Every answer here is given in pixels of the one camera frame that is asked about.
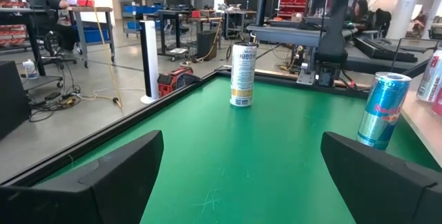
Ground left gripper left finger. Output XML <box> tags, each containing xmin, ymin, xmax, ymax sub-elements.
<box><xmin>0</xmin><ymin>129</ymin><xmax>165</xmax><ymax>224</ymax></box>

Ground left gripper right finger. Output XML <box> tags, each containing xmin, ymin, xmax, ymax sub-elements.
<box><xmin>320</xmin><ymin>131</ymin><xmax>442</xmax><ymax>224</ymax></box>

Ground blue silver Red Bull can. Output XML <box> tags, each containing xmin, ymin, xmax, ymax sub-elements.
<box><xmin>356</xmin><ymin>71</ymin><xmax>412</xmax><ymax>151</ymax></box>

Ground white red soda can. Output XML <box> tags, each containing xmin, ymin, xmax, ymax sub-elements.
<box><xmin>431</xmin><ymin>88</ymin><xmax>442</xmax><ymax>116</ymax></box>

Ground silver Diet Coke can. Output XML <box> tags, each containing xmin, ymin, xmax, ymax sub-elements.
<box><xmin>416</xmin><ymin>49</ymin><xmax>442</xmax><ymax>103</ymax></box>

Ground black desk leg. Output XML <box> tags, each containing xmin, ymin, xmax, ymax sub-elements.
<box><xmin>400</xmin><ymin>57</ymin><xmax>432</xmax><ymax>79</ymax></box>

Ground grey desk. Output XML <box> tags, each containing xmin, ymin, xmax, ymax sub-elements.
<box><xmin>246</xmin><ymin>23</ymin><xmax>360</xmax><ymax>48</ymax></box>
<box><xmin>343</xmin><ymin>37</ymin><xmax>442</xmax><ymax>76</ymax></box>

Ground black cabinet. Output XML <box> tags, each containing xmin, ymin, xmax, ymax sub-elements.
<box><xmin>0</xmin><ymin>60</ymin><xmax>32</xmax><ymax>141</ymax></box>

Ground backlit black keyboard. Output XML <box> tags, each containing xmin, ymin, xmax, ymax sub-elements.
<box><xmin>354</xmin><ymin>36</ymin><xmax>419</xmax><ymax>64</ymax></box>

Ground white plastic bottle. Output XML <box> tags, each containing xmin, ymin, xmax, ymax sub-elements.
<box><xmin>22</xmin><ymin>58</ymin><xmax>39</xmax><ymax>80</ymax></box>

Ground green table mat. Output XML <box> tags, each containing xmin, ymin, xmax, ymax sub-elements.
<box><xmin>34</xmin><ymin>73</ymin><xmax>442</xmax><ymax>224</ymax></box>

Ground red black tool case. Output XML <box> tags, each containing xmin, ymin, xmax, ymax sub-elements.
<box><xmin>157</xmin><ymin>66</ymin><xmax>204</xmax><ymax>97</ymax></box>

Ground black stand pole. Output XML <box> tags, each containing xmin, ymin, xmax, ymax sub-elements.
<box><xmin>139</xmin><ymin>21</ymin><xmax>148</xmax><ymax>97</ymax></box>

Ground black office chair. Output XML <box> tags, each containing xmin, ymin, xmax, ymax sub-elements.
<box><xmin>32</xmin><ymin>9</ymin><xmax>79</xmax><ymax>66</ymax></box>

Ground blue storage tote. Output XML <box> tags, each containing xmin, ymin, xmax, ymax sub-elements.
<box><xmin>72</xmin><ymin>25</ymin><xmax>111</xmax><ymax>44</ymax></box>

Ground person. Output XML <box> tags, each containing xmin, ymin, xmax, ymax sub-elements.
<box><xmin>350</xmin><ymin>0</ymin><xmax>376</xmax><ymax>33</ymax></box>
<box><xmin>29</xmin><ymin>0</ymin><xmax>79</xmax><ymax>54</ymax></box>
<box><xmin>374</xmin><ymin>8</ymin><xmax>393</xmax><ymax>38</ymax></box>
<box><xmin>412</xmin><ymin>11</ymin><xmax>429</xmax><ymax>35</ymax></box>

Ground white Celsius can black lid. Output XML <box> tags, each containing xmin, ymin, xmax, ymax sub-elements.
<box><xmin>229</xmin><ymin>41</ymin><xmax>259</xmax><ymax>108</ymax></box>

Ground white pillar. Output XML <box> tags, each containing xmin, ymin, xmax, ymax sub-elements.
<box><xmin>386</xmin><ymin>0</ymin><xmax>431</xmax><ymax>40</ymax></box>

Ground red parts bins rack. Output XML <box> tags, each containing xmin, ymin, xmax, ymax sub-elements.
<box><xmin>0</xmin><ymin>0</ymin><xmax>34</xmax><ymax>50</ymax></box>

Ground wooden top grey cart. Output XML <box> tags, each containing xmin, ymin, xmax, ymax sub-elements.
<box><xmin>67</xmin><ymin>5</ymin><xmax>117</xmax><ymax>68</ymax></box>

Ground grey shelving blue bins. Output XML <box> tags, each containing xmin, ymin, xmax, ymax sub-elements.
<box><xmin>117</xmin><ymin>0</ymin><xmax>165</xmax><ymax>38</ymax></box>

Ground black workbench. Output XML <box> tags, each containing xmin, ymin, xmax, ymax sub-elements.
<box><xmin>0</xmin><ymin>6</ymin><xmax>48</xmax><ymax>77</ymax></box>

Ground red bin rack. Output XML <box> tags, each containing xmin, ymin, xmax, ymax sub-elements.
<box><xmin>276</xmin><ymin>0</ymin><xmax>310</xmax><ymax>21</ymax></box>

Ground black desk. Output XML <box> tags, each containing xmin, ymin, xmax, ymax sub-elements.
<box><xmin>157</xmin><ymin>8</ymin><xmax>194</xmax><ymax>59</ymax></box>

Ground grey metal table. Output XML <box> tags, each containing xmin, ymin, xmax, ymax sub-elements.
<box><xmin>222</xmin><ymin>8</ymin><xmax>258</xmax><ymax>40</ymax></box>

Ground black cabinets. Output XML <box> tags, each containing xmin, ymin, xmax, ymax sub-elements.
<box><xmin>224</xmin><ymin>0</ymin><xmax>260</xmax><ymax>11</ymax></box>

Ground black metal table frame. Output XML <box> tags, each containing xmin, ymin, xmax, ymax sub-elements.
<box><xmin>0</xmin><ymin>65</ymin><xmax>372</xmax><ymax>187</ymax></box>

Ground black floor cable bundle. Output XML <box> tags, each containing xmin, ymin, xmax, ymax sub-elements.
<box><xmin>28</xmin><ymin>84</ymin><xmax>84</xmax><ymax>123</ymax></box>

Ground white floor cable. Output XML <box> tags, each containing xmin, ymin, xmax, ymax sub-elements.
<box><xmin>77</xmin><ymin>86</ymin><xmax>146</xmax><ymax>101</ymax></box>

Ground yellow extension cable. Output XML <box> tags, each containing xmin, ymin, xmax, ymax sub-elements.
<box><xmin>274</xmin><ymin>46</ymin><xmax>305</xmax><ymax>75</ymax></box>

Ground yellow cord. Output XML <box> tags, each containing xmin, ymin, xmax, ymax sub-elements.
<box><xmin>84</xmin><ymin>0</ymin><xmax>124</xmax><ymax>109</ymax></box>

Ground yellow hose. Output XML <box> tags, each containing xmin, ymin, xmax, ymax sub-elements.
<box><xmin>193</xmin><ymin>15</ymin><xmax>224</xmax><ymax>62</ymax></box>

